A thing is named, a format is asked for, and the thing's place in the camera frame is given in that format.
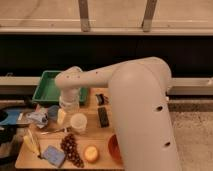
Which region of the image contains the blue sponge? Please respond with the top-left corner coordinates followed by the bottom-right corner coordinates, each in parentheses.
top-left (42, 146), bottom-right (65, 167)

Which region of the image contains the metal window post left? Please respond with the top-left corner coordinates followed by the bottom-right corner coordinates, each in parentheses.
top-left (78, 0), bottom-right (90, 32)

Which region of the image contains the green plastic tray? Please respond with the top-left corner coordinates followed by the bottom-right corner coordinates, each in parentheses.
top-left (32, 70), bottom-right (90, 106)

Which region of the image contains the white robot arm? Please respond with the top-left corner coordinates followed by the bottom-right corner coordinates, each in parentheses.
top-left (55, 57), bottom-right (182, 171)

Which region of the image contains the blue black object at left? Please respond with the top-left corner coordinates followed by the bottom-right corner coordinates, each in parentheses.
top-left (0, 107), bottom-right (22, 146)

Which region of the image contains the yellow banana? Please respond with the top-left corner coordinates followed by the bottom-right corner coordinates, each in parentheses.
top-left (23, 129), bottom-right (41, 157)

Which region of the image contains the yellow round fruit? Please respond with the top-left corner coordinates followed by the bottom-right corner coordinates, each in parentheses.
top-left (84, 145), bottom-right (99, 163)

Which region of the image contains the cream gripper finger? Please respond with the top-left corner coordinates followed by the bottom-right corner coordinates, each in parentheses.
top-left (57, 108), bottom-right (66, 125)

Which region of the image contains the crumpled white blue cloth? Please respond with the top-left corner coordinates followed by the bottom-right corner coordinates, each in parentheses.
top-left (26, 108), bottom-right (48, 128)

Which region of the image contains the red bowl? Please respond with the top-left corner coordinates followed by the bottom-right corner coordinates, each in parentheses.
top-left (108, 135), bottom-right (122, 164)

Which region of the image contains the bunch of red grapes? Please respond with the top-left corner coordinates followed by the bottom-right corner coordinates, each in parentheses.
top-left (60, 133), bottom-right (84, 168)

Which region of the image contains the black rectangular remote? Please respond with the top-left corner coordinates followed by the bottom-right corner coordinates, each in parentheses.
top-left (98, 107), bottom-right (109, 127)

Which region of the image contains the white plastic cup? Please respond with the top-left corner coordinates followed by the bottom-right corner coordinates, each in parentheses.
top-left (70, 113), bottom-right (87, 133)

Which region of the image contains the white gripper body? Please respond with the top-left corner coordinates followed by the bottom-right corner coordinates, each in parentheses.
top-left (59, 88), bottom-right (80, 112)

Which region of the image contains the blue plastic cup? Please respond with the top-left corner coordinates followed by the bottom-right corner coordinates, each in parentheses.
top-left (47, 105), bottom-right (60, 121)

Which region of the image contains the metal window post right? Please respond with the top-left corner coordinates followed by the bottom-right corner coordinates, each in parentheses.
top-left (142, 0), bottom-right (157, 32)

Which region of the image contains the metal window post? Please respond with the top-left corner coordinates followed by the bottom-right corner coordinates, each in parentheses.
top-left (78, 0), bottom-right (90, 32)
top-left (142, 0), bottom-right (157, 32)

